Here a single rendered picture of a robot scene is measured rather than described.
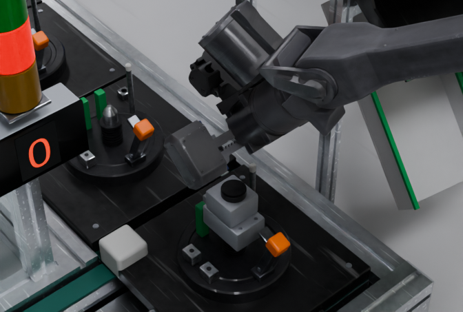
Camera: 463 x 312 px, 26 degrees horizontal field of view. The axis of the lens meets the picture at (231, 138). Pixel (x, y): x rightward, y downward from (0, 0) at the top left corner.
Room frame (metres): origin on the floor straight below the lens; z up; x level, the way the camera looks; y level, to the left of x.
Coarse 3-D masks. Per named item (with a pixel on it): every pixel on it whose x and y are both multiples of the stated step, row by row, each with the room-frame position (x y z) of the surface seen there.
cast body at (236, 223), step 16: (208, 192) 0.81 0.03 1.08; (224, 192) 0.80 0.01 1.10; (240, 192) 0.80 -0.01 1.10; (208, 208) 0.81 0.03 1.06; (224, 208) 0.79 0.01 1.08; (240, 208) 0.79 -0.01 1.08; (256, 208) 0.81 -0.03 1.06; (208, 224) 0.81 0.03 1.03; (224, 224) 0.79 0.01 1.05; (240, 224) 0.79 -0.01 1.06; (256, 224) 0.79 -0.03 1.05; (240, 240) 0.77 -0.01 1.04
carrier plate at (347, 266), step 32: (256, 192) 0.92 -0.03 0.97; (160, 224) 0.87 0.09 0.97; (288, 224) 0.87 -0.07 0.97; (160, 256) 0.81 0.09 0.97; (320, 256) 0.81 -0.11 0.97; (352, 256) 0.81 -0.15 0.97; (128, 288) 0.77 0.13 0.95; (160, 288) 0.76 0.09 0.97; (288, 288) 0.76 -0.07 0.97; (320, 288) 0.76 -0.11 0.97; (352, 288) 0.77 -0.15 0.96
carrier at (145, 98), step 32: (128, 64) 1.06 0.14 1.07; (96, 96) 1.04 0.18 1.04; (128, 96) 1.06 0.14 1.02; (160, 96) 1.12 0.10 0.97; (96, 128) 1.03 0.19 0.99; (128, 128) 1.03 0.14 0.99; (160, 128) 1.03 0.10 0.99; (96, 160) 0.96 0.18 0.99; (128, 160) 0.95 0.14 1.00; (160, 160) 0.98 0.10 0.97; (64, 192) 0.92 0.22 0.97; (96, 192) 0.92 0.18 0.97; (128, 192) 0.92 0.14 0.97; (160, 192) 0.92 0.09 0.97; (192, 192) 0.94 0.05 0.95; (96, 224) 0.86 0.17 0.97; (128, 224) 0.87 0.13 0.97
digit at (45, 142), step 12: (36, 132) 0.76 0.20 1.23; (48, 132) 0.76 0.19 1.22; (24, 144) 0.75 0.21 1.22; (36, 144) 0.75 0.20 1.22; (48, 144) 0.76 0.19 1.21; (24, 156) 0.74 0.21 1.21; (36, 156) 0.75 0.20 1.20; (48, 156) 0.76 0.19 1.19; (60, 156) 0.77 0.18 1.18; (24, 168) 0.74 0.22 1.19; (36, 168) 0.75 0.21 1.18; (24, 180) 0.74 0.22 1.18
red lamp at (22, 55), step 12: (24, 24) 0.77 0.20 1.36; (0, 36) 0.75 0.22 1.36; (12, 36) 0.75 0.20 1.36; (24, 36) 0.76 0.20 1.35; (0, 48) 0.75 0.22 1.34; (12, 48) 0.75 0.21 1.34; (24, 48) 0.76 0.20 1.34; (0, 60) 0.75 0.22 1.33; (12, 60) 0.75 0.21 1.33; (24, 60) 0.76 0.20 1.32; (0, 72) 0.75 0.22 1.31; (12, 72) 0.75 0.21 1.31
